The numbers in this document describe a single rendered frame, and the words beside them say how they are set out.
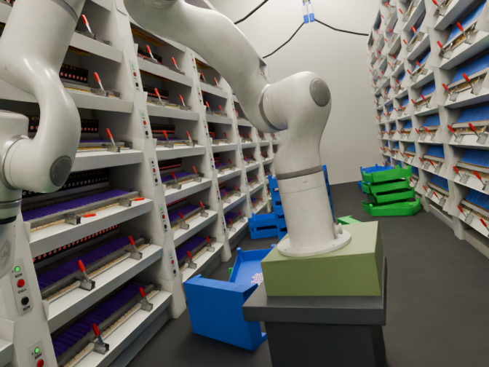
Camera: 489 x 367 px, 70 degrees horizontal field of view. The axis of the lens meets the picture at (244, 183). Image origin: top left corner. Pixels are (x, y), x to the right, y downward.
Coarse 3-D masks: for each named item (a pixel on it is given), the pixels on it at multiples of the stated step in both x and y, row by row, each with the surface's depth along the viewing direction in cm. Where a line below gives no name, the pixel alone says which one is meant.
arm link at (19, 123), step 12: (0, 120) 49; (12, 120) 50; (24, 120) 52; (0, 132) 49; (12, 132) 50; (24, 132) 53; (0, 144) 49; (12, 144) 50; (0, 156) 49; (0, 168) 49; (0, 180) 50; (0, 192) 51; (12, 192) 52
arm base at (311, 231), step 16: (304, 176) 84; (320, 176) 85; (288, 192) 85; (304, 192) 84; (320, 192) 85; (288, 208) 87; (304, 208) 84; (320, 208) 85; (288, 224) 88; (304, 224) 85; (320, 224) 85; (288, 240) 96; (304, 240) 85; (320, 240) 85; (336, 240) 86
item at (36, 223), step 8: (136, 192) 141; (104, 200) 122; (112, 200) 125; (72, 208) 108; (80, 208) 110; (88, 208) 113; (96, 208) 116; (104, 208) 119; (48, 216) 98; (56, 216) 100; (64, 216) 103; (32, 224) 92; (40, 224) 95
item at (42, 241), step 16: (64, 192) 120; (144, 192) 144; (112, 208) 123; (128, 208) 126; (144, 208) 138; (64, 224) 101; (80, 224) 103; (96, 224) 110; (112, 224) 118; (32, 240) 87; (48, 240) 91; (64, 240) 97; (32, 256) 87
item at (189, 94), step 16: (160, 48) 208; (176, 48) 205; (176, 64) 207; (176, 96) 209; (192, 96) 207; (176, 128) 212; (192, 128) 209; (208, 144) 214; (192, 160) 212; (208, 160) 210; (208, 192) 212; (208, 224) 215; (224, 240) 216; (224, 256) 215
